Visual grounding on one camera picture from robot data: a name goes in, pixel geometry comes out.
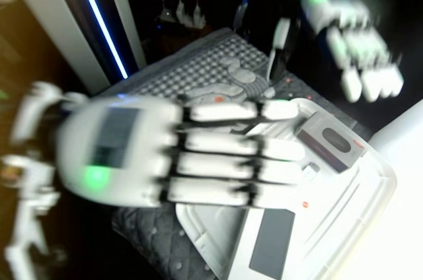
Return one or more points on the grey box with slot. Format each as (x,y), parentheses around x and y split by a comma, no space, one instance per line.
(333,141)

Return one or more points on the narrow white frame post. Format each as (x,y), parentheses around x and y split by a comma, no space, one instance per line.
(124,12)

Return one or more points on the white power plug adapters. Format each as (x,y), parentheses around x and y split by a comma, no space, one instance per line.
(188,12)

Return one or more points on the blue LED light strip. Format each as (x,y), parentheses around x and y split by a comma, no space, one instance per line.
(99,19)

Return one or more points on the wide white frame post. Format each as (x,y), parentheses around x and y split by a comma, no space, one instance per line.
(56,25)

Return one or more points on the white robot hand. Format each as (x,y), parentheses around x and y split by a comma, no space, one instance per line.
(138,154)
(337,6)

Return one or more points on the white box with dark window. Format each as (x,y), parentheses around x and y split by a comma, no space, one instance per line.
(274,243)

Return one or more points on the white plastic tray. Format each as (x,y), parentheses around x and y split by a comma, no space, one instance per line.
(357,200)

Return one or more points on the grey bear print quilt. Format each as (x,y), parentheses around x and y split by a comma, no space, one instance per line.
(191,72)

